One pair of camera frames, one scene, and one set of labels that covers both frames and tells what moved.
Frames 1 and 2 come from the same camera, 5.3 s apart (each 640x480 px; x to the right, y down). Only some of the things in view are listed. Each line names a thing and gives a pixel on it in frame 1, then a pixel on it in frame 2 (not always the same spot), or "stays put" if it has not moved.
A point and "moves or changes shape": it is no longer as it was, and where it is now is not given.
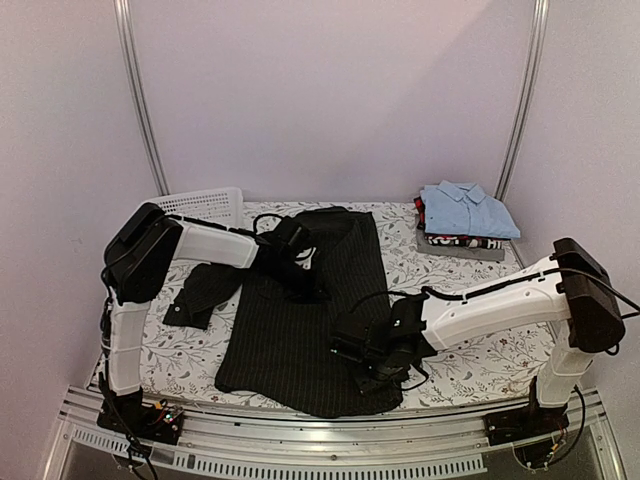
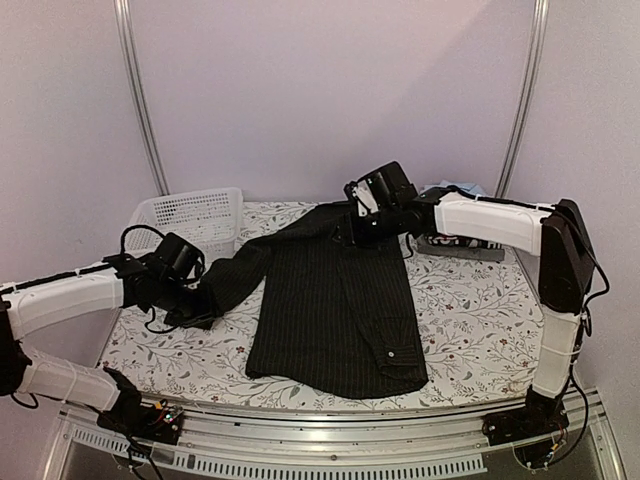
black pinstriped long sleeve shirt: (313, 273) moves or changes shape
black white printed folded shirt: (466, 242) stays put
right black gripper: (367, 385) → (351, 235)
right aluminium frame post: (523, 98) stays put
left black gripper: (310, 294) → (205, 313)
